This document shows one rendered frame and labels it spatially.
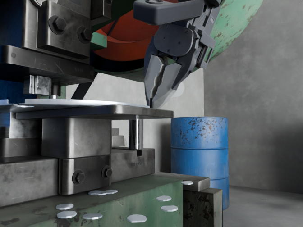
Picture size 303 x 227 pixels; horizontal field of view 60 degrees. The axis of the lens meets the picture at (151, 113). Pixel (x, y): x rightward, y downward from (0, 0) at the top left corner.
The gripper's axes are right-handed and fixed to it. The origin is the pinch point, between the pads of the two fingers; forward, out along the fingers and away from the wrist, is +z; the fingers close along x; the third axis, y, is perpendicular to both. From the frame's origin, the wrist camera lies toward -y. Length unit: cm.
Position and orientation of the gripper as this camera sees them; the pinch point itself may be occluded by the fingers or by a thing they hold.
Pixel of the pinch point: (151, 103)
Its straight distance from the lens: 44.6
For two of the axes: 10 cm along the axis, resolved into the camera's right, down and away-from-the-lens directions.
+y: 5.6, 0.5, 8.3
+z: -3.5, 9.2, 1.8
